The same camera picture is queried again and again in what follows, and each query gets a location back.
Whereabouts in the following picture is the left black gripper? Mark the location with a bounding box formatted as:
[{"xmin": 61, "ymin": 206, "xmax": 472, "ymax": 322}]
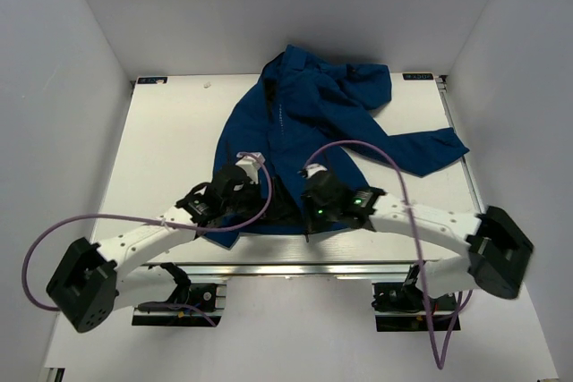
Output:
[{"xmin": 221, "ymin": 177, "xmax": 289, "ymax": 220}]

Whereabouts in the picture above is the blue jacket with black lining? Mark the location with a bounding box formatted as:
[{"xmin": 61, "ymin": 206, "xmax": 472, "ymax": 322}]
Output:
[{"xmin": 213, "ymin": 45, "xmax": 469, "ymax": 235}]

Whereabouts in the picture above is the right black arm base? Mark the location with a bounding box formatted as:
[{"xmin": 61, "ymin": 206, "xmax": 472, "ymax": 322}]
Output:
[{"xmin": 371, "ymin": 264, "xmax": 458, "ymax": 333}]

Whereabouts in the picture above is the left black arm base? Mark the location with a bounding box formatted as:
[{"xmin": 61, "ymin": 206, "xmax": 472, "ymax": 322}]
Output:
[{"xmin": 132, "ymin": 263, "xmax": 227, "ymax": 327}]

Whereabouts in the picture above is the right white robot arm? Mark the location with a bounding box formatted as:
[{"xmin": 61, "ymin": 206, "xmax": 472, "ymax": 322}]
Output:
[{"xmin": 301, "ymin": 164, "xmax": 535, "ymax": 313}]

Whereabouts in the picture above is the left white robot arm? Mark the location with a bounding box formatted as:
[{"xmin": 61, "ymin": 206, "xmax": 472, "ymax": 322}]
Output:
[{"xmin": 47, "ymin": 152, "xmax": 270, "ymax": 333}]

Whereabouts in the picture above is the white front panel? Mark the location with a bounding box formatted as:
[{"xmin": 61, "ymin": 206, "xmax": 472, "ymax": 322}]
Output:
[{"xmin": 46, "ymin": 277, "xmax": 557, "ymax": 381}]

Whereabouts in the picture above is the right blue table label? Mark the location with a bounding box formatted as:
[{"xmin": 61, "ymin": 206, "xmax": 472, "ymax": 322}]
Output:
[{"xmin": 402, "ymin": 72, "xmax": 434, "ymax": 81}]

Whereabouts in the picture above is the blue table label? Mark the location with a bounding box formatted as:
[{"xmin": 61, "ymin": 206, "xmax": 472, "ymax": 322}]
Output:
[
  {"xmin": 402, "ymin": 72, "xmax": 434, "ymax": 81},
  {"xmin": 136, "ymin": 76, "xmax": 167, "ymax": 85}
]

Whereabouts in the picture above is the left blue table label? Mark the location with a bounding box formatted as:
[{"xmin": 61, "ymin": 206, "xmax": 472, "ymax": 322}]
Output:
[{"xmin": 136, "ymin": 76, "xmax": 167, "ymax": 85}]

